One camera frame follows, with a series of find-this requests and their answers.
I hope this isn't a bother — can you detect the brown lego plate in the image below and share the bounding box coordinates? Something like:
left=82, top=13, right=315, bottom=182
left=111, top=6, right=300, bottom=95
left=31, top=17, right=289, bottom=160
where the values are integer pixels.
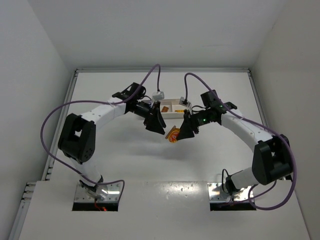
left=161, top=106, right=169, bottom=113

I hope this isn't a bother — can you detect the yellow round lego brick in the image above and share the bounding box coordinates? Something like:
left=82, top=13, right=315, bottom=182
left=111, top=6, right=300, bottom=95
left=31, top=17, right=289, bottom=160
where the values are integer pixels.
left=165, top=125, right=180, bottom=143

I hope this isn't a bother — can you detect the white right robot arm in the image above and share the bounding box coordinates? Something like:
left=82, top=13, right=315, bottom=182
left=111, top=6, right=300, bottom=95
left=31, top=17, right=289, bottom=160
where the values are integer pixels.
left=176, top=91, right=294, bottom=195

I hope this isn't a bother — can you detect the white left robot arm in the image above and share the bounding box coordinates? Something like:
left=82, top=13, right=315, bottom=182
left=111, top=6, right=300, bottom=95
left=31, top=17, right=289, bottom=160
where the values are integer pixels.
left=58, top=82, right=166, bottom=200

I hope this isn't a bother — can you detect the white divided sorting tray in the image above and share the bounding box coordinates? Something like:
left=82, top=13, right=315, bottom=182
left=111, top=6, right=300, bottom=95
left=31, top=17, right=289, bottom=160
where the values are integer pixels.
left=160, top=98, right=192, bottom=120

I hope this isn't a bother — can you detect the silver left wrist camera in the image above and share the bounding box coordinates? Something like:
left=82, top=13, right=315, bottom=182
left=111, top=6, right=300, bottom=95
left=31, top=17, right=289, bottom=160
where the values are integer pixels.
left=151, top=91, right=165, bottom=102

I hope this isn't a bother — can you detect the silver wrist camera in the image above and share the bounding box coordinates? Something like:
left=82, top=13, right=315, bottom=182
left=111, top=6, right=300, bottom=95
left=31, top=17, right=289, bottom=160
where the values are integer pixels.
left=179, top=96, right=191, bottom=108
left=151, top=91, right=165, bottom=102

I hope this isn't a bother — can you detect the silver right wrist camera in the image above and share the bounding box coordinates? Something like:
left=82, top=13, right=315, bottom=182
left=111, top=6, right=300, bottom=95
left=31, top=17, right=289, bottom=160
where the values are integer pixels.
left=179, top=96, right=191, bottom=108

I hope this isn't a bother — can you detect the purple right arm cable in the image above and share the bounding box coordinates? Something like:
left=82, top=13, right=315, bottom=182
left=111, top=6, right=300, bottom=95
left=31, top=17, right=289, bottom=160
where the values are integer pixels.
left=184, top=72, right=298, bottom=210

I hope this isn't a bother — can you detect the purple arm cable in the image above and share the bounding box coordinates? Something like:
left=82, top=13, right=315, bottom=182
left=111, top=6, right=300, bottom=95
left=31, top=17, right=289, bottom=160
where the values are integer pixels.
left=184, top=72, right=298, bottom=210
left=40, top=63, right=161, bottom=201

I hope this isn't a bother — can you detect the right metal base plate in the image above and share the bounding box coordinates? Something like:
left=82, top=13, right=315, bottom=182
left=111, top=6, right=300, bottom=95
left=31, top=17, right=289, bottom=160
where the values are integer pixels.
left=207, top=182, right=255, bottom=204

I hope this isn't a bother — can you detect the metal base plate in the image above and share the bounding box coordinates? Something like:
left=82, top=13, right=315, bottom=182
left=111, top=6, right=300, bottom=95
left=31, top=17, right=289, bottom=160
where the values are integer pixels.
left=74, top=183, right=122, bottom=204
left=207, top=182, right=255, bottom=204

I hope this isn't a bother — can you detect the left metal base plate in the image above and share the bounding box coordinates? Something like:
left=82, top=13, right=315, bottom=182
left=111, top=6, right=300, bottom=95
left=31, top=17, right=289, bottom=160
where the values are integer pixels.
left=74, top=183, right=122, bottom=204

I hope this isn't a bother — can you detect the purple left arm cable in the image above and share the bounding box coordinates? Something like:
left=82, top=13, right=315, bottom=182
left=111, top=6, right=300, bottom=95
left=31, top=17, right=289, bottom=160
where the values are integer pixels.
left=40, top=63, right=161, bottom=201

